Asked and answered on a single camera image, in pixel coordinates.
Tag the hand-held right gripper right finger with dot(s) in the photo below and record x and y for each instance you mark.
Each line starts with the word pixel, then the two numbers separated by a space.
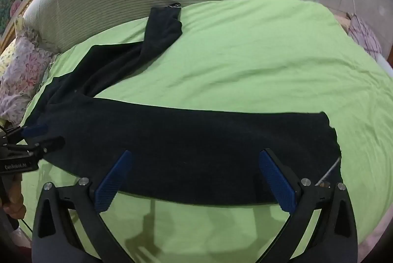
pixel 278 181

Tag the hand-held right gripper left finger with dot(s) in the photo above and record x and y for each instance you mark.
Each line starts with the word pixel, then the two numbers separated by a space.
pixel 112 181

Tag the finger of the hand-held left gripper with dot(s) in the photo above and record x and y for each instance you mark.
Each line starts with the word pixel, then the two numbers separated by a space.
pixel 35 130
pixel 46 144

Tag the black pants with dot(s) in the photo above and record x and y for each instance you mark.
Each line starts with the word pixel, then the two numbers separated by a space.
pixel 190 152

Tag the person's left hand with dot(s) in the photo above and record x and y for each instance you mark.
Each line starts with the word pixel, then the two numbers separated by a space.
pixel 13 198

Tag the floral pink pillow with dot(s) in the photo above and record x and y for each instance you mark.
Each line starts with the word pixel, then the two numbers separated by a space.
pixel 21 75

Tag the yellow floral pillow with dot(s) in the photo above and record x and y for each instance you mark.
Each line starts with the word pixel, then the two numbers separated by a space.
pixel 7 51

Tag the green bed sheet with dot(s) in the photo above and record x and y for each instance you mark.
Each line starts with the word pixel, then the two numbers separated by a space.
pixel 245 60

